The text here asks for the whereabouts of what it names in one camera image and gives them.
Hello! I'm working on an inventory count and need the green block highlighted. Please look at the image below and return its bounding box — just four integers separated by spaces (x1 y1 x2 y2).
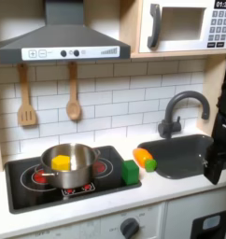
121 160 140 186

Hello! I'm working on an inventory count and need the steel pot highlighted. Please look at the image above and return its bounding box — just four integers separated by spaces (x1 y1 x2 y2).
39 143 102 190

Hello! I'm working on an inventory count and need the yellow block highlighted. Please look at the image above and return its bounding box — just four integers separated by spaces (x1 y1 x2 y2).
50 154 71 172

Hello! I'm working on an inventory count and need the dark grey sink basin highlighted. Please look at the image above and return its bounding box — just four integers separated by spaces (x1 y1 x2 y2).
137 134 215 180

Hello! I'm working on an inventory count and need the dark grey tap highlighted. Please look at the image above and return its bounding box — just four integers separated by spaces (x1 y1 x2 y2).
157 90 211 140

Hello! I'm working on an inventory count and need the orange toy carrot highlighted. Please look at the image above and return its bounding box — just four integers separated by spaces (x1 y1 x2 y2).
132 148 158 173

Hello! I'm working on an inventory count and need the dark grey oven knob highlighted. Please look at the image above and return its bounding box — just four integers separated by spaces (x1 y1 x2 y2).
120 218 140 239

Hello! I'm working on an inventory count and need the light wooden shelf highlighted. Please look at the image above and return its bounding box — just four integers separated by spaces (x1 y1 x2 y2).
130 49 226 60

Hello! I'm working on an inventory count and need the white toy microwave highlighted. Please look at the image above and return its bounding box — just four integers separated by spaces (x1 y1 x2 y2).
138 0 226 54

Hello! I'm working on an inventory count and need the wooden spoon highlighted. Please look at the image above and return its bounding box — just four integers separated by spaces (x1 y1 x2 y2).
65 62 82 121

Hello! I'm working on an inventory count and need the wooden slotted spatula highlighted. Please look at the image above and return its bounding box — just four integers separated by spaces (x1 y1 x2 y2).
17 63 38 127

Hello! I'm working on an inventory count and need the black stove top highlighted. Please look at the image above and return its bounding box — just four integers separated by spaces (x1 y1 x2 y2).
4 145 143 215

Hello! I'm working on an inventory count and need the grey range hood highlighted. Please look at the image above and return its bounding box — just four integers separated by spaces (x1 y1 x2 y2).
0 0 132 64

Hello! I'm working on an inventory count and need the grey microwave door handle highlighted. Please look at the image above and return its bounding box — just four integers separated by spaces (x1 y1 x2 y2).
147 3 162 49

